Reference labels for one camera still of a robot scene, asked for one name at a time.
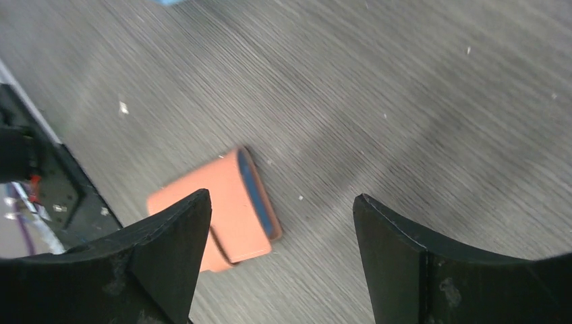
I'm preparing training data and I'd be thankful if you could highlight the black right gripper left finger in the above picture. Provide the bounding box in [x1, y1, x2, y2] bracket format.
[1, 189, 212, 323]

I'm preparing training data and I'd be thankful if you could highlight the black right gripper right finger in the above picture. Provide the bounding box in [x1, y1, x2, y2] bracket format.
[353, 194, 571, 323]

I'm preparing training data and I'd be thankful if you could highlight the orange leather card holder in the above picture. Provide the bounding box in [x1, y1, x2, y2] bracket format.
[146, 146, 282, 272]

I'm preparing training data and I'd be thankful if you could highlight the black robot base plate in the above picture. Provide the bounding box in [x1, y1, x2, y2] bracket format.
[1, 84, 122, 253]

